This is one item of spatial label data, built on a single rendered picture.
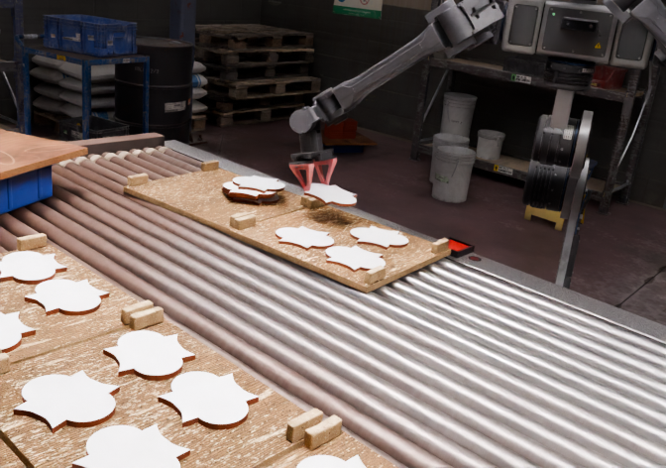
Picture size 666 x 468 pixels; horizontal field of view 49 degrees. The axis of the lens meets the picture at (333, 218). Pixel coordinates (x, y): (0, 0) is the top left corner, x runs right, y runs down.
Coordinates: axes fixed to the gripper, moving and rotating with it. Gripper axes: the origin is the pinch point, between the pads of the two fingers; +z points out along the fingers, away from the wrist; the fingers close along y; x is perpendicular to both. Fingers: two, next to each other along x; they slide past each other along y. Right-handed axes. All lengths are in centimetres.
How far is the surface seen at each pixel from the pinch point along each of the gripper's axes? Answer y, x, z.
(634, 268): -306, -11, 101
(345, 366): 52, 45, 23
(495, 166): -406, -147, 49
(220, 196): 9.3, -26.2, 1.0
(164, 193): 20.0, -36.2, -1.7
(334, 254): 18.8, 18.7, 12.5
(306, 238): 16.2, 8.8, 9.8
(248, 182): 3.8, -20.6, -1.8
